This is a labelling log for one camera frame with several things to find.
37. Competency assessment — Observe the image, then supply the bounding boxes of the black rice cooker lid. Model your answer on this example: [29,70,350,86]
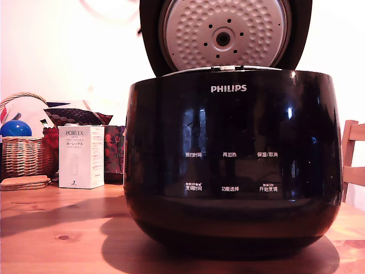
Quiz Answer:
[139,0,313,78]

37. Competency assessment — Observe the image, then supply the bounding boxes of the black Philips rice cooker body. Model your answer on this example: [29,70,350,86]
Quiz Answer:
[123,68,344,252]

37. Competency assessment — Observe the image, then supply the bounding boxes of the red floral bag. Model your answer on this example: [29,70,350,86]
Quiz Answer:
[104,124,126,183]

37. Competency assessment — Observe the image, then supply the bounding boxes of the white Porlex box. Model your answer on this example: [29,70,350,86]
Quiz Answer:
[58,124,106,190]

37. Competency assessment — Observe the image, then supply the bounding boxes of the dark dotted cushion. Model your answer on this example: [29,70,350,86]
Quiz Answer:
[43,107,114,127]

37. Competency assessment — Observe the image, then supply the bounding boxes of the red knitted pouch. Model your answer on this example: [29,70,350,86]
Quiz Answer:
[42,127,60,150]

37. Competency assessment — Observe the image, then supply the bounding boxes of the white cloth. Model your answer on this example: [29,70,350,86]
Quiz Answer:
[6,96,55,138]

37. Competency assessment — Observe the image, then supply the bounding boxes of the woven wicker basket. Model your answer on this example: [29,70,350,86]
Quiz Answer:
[0,91,59,179]

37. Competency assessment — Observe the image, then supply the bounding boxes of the blue ball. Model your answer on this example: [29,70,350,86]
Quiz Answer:
[0,119,33,138]

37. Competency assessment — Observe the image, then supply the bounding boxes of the wooden chair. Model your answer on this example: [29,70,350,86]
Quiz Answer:
[341,119,365,203]

